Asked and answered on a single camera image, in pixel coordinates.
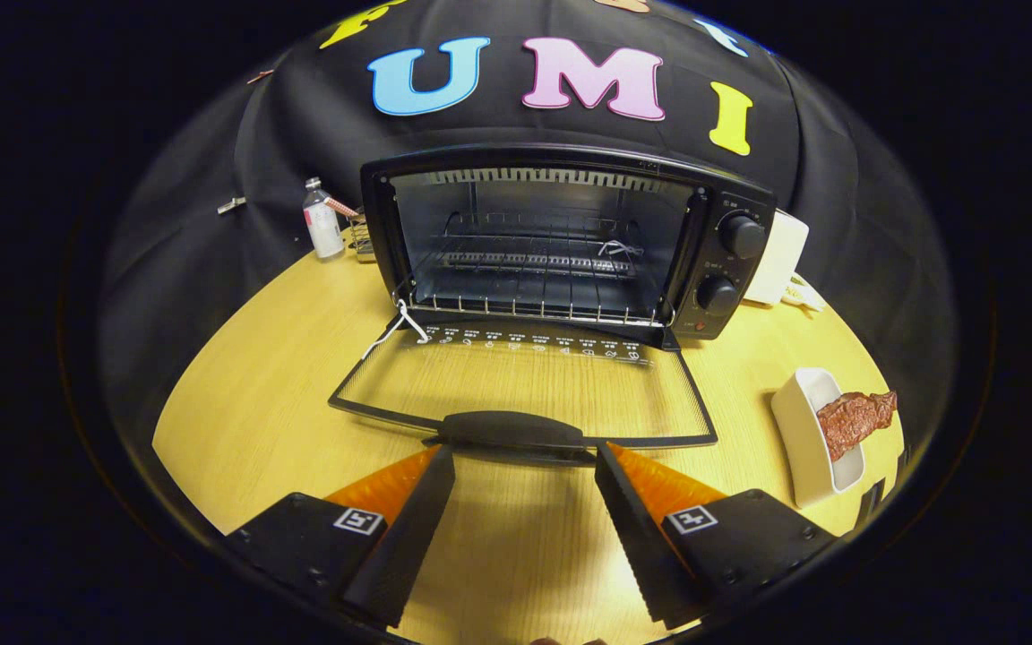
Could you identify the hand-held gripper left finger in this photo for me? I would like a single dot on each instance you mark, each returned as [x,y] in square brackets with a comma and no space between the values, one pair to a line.
[408,546]

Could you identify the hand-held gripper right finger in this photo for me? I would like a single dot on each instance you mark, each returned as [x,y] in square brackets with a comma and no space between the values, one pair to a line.
[637,546]

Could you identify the red meat slice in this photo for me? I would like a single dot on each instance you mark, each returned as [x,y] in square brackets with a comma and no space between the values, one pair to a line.
[852,419]

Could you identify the black toaster oven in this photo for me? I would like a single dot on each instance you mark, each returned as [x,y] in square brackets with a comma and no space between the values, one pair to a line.
[731,269]

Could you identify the white bread toaster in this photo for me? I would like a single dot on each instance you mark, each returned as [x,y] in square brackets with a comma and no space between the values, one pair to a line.
[780,255]

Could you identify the white rectangular dish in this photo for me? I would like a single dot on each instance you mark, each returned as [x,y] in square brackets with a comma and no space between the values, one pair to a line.
[803,448]

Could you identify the small clear bottle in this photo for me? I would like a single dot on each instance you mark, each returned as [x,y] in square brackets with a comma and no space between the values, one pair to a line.
[323,224]

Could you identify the pink striped straw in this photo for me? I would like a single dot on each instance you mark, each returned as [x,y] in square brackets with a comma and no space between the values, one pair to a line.
[343,208]

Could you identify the silver clip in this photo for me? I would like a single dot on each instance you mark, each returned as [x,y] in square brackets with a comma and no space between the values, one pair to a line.
[231,205]

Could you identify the black backdrop cloth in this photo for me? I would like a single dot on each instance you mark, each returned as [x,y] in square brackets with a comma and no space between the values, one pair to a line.
[516,130]

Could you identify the red clip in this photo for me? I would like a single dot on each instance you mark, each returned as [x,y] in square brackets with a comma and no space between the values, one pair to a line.
[260,77]

